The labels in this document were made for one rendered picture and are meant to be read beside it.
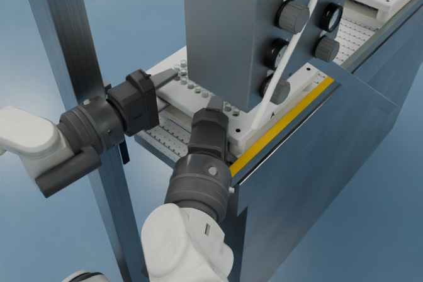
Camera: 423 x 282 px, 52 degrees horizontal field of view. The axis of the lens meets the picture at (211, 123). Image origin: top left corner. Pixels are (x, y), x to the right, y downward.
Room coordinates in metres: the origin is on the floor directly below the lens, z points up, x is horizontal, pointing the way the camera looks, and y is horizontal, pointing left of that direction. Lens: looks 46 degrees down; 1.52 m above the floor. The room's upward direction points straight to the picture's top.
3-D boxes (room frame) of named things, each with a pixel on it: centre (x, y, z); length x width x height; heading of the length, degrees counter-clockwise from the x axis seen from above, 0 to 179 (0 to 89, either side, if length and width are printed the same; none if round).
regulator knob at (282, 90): (0.41, -0.08, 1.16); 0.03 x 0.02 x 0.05; 139
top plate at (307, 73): (0.64, -0.03, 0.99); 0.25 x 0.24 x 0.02; 49
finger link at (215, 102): (0.51, 0.00, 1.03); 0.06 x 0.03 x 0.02; 171
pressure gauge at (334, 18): (0.51, -0.16, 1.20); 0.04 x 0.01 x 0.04; 139
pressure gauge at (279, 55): (0.41, -0.08, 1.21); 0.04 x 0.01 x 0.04; 139
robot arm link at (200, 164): (0.42, 0.01, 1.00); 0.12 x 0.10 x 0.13; 171
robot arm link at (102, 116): (0.53, 0.16, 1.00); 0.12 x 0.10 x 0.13; 131
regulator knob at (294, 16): (0.42, -0.09, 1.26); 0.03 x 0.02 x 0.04; 139
